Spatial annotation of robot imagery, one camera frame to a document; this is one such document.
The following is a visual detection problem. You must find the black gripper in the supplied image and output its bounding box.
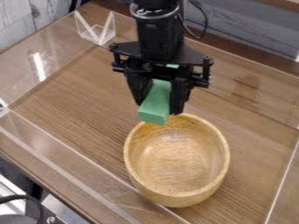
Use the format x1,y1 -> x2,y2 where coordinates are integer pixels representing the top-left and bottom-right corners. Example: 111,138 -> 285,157
108,13 -> 213,116

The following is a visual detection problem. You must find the green rectangular block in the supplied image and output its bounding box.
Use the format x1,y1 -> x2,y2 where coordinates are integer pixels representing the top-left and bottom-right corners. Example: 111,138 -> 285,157
136,63 -> 181,127

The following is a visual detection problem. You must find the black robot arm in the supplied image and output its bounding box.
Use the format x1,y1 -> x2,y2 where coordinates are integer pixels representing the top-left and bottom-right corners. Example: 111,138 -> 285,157
108,0 -> 213,115

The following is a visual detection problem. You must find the brown wooden bowl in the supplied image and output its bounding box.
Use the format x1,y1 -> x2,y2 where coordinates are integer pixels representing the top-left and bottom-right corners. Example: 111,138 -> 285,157
124,114 -> 229,207

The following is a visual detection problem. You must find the clear acrylic corner bracket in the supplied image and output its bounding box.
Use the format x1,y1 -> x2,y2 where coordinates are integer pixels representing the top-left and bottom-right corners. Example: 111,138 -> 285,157
73,11 -> 116,46

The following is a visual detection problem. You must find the clear acrylic tray wall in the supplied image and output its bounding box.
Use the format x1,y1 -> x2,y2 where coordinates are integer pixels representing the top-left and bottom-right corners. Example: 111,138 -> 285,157
0,108 -> 191,224

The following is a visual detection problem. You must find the black cable bottom left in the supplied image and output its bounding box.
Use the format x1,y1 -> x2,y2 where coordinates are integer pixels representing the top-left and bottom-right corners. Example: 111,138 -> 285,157
0,194 -> 44,224

